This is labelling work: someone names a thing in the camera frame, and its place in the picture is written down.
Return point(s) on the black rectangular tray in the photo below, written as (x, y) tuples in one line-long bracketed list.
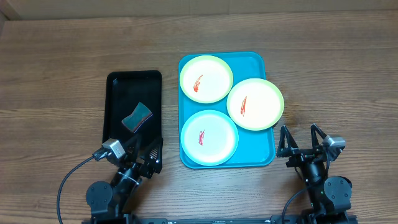
[(124, 91)]

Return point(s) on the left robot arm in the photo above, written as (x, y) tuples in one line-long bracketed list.
[(107, 201)]

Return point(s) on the yellow-green plate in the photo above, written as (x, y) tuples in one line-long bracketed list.
[(206, 79), (255, 104)]

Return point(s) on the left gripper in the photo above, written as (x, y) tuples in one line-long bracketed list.
[(148, 166)]

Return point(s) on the light blue plate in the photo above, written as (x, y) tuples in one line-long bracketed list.
[(209, 138)]

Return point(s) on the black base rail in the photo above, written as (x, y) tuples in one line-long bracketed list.
[(217, 220)]

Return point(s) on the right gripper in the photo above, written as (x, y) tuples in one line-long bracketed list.
[(302, 157)]

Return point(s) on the teal plastic serving tray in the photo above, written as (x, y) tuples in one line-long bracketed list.
[(255, 148)]

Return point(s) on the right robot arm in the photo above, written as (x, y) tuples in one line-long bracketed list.
[(329, 196)]

